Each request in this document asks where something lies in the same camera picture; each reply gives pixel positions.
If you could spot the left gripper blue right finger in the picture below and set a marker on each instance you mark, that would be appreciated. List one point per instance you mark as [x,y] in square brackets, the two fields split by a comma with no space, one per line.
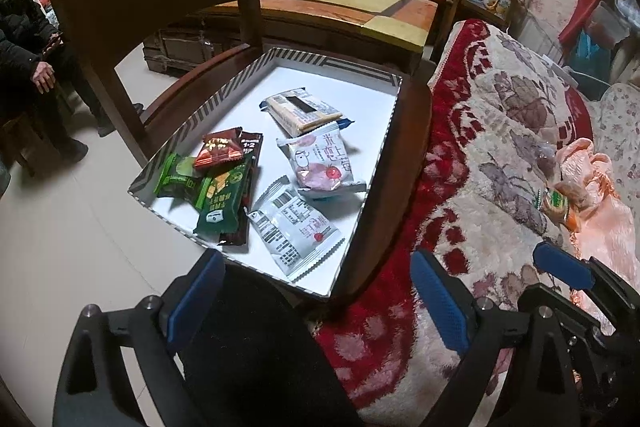
[446,299]

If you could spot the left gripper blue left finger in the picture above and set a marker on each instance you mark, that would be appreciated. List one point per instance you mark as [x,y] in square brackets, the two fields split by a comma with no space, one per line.
[187,300]

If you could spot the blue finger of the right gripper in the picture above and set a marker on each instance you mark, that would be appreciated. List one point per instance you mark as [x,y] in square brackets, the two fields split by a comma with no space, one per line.
[553,260]

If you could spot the green rice cracker packet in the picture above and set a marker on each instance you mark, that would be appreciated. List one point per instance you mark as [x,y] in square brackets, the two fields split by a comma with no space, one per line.
[553,204]

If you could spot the dark green cracker packet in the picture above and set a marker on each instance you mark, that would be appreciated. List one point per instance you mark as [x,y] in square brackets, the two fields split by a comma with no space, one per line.
[219,199]

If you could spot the white barcode snack packet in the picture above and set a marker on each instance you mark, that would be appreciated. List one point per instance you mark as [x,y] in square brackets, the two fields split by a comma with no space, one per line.
[297,235]

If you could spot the bright green snack packet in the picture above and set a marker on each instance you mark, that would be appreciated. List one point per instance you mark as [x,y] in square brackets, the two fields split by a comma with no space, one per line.
[180,179]

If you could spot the striped cardboard tray box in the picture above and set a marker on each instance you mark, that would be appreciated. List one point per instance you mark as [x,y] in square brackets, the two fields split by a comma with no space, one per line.
[365,95]

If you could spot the red snack packet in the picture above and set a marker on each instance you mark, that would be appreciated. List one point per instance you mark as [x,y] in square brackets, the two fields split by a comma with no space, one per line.
[219,148]

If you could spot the dark brown chocolate bar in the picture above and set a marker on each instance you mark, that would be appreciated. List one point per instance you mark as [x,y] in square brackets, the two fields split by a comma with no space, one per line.
[252,145]

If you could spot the white pink strawberry packet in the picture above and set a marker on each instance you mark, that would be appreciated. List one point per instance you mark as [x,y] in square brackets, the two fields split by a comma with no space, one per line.
[320,163]

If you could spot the blue white biscuit pack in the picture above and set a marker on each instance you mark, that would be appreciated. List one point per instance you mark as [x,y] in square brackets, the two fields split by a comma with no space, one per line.
[298,112]

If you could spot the orange cracker pack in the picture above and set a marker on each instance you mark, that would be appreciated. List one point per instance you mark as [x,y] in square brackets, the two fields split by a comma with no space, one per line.
[569,219]

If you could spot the clear bag red fruit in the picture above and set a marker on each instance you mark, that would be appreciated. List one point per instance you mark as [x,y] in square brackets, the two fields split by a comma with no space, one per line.
[544,155]

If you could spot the pink fringed cloth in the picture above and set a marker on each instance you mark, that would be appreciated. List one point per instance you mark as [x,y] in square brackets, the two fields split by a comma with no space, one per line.
[607,228]

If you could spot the clear bag brown snack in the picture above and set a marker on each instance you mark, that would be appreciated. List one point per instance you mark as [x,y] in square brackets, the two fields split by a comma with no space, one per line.
[576,194]

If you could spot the floral bedsheet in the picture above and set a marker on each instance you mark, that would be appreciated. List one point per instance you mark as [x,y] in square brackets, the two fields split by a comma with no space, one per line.
[615,127]

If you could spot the red floral plush blanket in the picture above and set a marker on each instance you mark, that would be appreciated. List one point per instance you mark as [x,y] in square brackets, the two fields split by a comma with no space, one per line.
[496,104]

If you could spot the teal plastic bag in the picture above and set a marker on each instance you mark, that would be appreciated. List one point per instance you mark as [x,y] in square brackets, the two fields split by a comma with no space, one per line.
[590,59]

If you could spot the seated person in black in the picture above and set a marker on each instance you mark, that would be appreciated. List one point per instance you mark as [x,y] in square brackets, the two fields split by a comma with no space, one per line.
[34,59]

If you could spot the yellow top wooden table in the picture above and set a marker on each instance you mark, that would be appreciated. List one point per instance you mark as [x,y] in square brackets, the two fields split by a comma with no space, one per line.
[391,33]

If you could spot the dark wooden chair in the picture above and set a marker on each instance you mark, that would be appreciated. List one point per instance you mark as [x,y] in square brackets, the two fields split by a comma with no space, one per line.
[105,31]

